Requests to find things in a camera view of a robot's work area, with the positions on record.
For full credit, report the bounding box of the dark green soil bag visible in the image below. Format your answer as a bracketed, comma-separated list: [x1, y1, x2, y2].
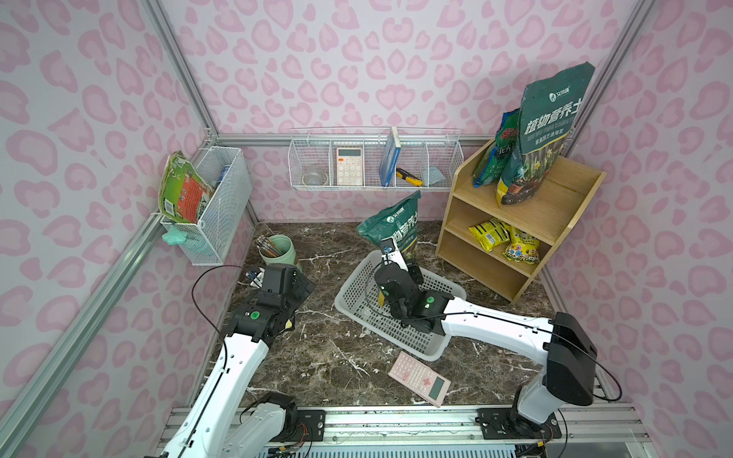
[496, 62, 596, 205]
[357, 191, 421, 260]

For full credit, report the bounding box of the yellow floral fertilizer packet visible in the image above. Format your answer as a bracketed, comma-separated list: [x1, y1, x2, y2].
[503, 226, 540, 265]

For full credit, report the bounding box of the bright green flower fertilizer bag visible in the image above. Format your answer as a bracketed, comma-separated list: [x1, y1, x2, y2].
[473, 109, 520, 187]

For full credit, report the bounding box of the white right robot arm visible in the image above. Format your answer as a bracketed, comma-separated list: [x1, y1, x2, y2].
[374, 261, 597, 425]

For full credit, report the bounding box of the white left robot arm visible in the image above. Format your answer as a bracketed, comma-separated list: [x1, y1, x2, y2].
[160, 263, 315, 457]

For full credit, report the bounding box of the wooden shelf unit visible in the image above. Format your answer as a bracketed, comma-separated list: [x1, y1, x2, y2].
[434, 136, 607, 303]

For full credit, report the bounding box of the green pencil cup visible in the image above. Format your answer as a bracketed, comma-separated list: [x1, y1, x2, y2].
[256, 235, 302, 270]

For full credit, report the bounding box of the white plastic basket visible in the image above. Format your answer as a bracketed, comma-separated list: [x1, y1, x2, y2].
[334, 250, 450, 362]

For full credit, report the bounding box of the pink calculator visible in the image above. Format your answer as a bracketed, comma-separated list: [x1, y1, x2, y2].
[389, 351, 452, 408]

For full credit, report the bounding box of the clear glass bowl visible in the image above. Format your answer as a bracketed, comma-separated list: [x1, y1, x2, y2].
[301, 165, 329, 187]

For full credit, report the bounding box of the mint green star hook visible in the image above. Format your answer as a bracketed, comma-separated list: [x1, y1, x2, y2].
[162, 225, 187, 246]

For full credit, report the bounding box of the yellow utility knife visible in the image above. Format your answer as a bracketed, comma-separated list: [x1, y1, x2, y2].
[395, 167, 424, 187]

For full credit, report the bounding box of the light blue cup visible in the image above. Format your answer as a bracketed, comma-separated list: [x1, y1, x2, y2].
[424, 166, 447, 188]

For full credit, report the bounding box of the green red seed packet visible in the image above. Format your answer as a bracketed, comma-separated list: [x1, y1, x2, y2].
[158, 151, 215, 224]

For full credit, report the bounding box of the white orange calculator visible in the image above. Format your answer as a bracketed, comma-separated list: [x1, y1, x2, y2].
[336, 147, 364, 187]

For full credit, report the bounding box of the blue book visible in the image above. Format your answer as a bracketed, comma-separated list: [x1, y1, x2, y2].
[379, 126, 402, 187]

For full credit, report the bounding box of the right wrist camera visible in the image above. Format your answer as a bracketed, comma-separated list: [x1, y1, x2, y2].
[379, 238, 408, 272]

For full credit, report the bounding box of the white mesh wall basket left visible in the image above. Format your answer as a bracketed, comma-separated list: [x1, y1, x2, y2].
[158, 146, 253, 266]

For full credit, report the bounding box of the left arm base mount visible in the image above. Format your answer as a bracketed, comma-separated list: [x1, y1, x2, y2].
[270, 410, 326, 444]

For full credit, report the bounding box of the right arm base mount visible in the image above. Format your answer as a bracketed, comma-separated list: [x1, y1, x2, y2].
[475, 408, 563, 442]

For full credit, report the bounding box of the white wire wall basket back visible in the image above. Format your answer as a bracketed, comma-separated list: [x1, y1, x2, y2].
[287, 127, 464, 192]

